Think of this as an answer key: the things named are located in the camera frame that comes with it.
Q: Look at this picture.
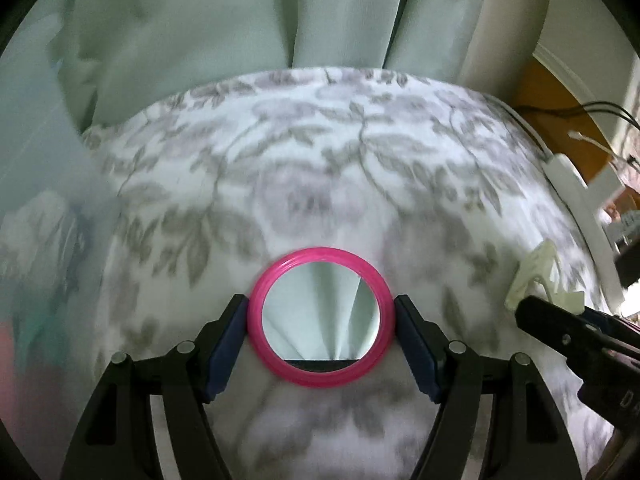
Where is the white plastic sharpener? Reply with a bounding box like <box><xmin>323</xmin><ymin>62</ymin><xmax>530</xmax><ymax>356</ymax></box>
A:
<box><xmin>504</xmin><ymin>238</ymin><xmax>585</xmax><ymax>315</ymax></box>

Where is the clear plastic storage bin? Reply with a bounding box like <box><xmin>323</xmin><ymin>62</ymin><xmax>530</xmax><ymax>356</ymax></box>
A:
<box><xmin>1</xmin><ymin>15</ymin><xmax>118</xmax><ymax>468</ymax></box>

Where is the floral grey bed sheet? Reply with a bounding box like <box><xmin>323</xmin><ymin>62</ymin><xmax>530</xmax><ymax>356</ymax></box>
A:
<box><xmin>0</xmin><ymin>66</ymin><xmax>616</xmax><ymax>480</ymax></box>

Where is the pink round pocket mirror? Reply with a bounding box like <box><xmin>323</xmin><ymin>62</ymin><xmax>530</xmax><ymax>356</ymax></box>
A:
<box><xmin>247</xmin><ymin>247</ymin><xmax>395</xmax><ymax>388</ymax></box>

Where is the mint green curtain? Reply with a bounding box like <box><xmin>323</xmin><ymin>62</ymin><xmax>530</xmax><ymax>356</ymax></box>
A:
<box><xmin>0</xmin><ymin>0</ymin><xmax>526</xmax><ymax>212</ymax></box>

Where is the white charger cable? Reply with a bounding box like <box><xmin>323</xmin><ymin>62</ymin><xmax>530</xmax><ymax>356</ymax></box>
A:
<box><xmin>568</xmin><ymin>130</ymin><xmax>640</xmax><ymax>166</ymax></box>

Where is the cream wall column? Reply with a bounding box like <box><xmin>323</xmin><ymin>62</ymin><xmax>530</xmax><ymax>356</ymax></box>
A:
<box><xmin>457</xmin><ymin>0</ymin><xmax>550</xmax><ymax>101</ymax></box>

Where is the black cable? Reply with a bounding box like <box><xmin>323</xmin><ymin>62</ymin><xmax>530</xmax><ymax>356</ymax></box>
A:
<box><xmin>514</xmin><ymin>102</ymin><xmax>640</xmax><ymax>129</ymax></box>

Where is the white power strip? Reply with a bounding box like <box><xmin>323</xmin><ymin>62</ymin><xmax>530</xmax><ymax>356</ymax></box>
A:
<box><xmin>542</xmin><ymin>154</ymin><xmax>625</xmax><ymax>313</ymax></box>

